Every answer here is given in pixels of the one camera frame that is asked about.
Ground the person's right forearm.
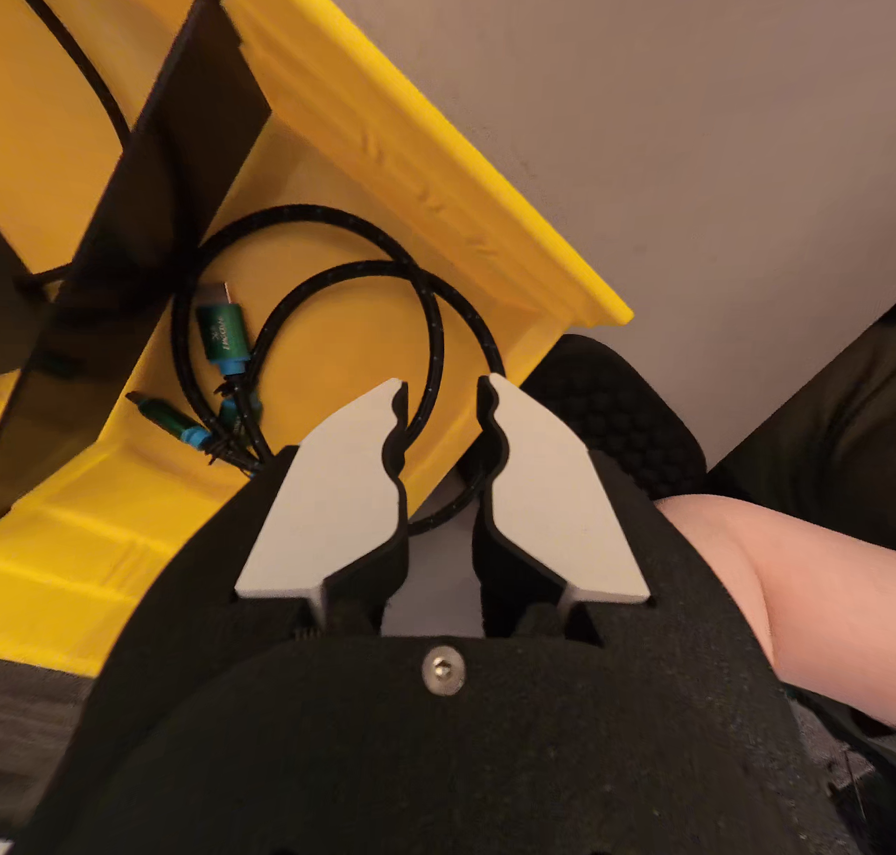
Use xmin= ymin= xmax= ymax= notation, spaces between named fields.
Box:
xmin=654 ymin=494 xmax=896 ymax=730

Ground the black mesh wrist rest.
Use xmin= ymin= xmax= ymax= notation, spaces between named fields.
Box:
xmin=521 ymin=333 xmax=708 ymax=502

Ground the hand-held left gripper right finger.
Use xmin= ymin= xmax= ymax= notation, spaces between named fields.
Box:
xmin=477 ymin=372 xmax=652 ymax=607

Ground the black braided hdmi cable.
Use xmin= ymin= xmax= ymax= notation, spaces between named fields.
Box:
xmin=125 ymin=204 xmax=506 ymax=537

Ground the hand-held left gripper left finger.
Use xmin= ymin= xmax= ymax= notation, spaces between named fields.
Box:
xmin=234 ymin=378 xmax=410 ymax=625

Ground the yellow plastic bin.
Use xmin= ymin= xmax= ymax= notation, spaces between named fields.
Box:
xmin=0 ymin=0 xmax=634 ymax=677

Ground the black bin divider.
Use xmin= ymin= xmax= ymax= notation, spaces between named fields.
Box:
xmin=0 ymin=0 xmax=274 ymax=520

